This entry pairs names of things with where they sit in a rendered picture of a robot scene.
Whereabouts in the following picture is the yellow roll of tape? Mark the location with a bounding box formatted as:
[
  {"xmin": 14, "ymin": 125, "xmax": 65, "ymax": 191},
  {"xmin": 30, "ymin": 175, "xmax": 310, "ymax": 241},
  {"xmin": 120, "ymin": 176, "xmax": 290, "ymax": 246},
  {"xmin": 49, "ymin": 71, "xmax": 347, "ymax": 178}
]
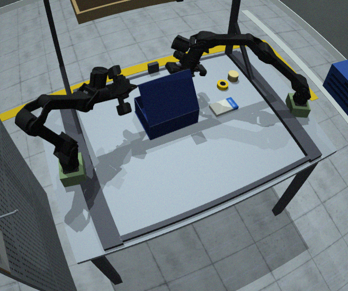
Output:
[{"xmin": 217, "ymin": 80, "xmax": 228, "ymax": 90}]

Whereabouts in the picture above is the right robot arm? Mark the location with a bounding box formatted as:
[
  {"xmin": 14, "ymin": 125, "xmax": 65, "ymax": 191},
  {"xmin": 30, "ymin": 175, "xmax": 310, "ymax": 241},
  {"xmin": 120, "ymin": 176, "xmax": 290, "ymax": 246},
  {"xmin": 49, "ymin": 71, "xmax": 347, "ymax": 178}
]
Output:
[{"xmin": 15, "ymin": 67, "xmax": 132, "ymax": 174}]

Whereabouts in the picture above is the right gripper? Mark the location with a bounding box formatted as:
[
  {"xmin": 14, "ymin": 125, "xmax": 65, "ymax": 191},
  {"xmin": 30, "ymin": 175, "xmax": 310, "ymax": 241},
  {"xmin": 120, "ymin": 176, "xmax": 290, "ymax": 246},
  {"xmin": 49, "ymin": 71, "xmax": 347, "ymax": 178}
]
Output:
[{"xmin": 105, "ymin": 65, "xmax": 137, "ymax": 116}]

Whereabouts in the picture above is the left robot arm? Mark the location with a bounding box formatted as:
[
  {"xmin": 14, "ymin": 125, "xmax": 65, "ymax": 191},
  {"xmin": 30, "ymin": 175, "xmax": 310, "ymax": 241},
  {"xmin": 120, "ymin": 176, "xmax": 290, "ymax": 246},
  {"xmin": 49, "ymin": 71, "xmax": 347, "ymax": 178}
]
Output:
[{"xmin": 171, "ymin": 31, "xmax": 311, "ymax": 107}]

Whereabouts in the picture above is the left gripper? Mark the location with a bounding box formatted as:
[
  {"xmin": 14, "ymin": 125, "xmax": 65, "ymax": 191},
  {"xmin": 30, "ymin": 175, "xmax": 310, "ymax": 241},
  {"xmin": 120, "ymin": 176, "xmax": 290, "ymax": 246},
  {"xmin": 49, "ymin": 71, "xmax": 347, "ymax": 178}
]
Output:
[{"xmin": 165, "ymin": 54, "xmax": 207, "ymax": 77}]

